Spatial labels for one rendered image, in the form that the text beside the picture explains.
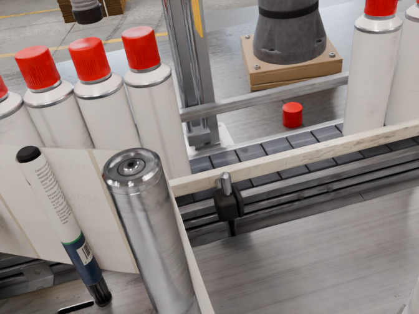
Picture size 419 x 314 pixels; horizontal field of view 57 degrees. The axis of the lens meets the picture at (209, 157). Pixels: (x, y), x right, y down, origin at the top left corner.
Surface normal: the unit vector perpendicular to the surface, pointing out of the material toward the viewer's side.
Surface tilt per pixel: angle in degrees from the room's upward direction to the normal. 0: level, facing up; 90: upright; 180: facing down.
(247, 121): 0
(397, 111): 90
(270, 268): 0
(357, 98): 90
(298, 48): 75
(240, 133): 0
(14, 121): 90
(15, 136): 90
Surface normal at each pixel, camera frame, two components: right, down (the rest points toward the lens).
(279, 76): 0.04, 0.62
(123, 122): 0.73, 0.35
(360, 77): -0.77, 0.47
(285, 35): -0.25, 0.40
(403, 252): -0.12, -0.78
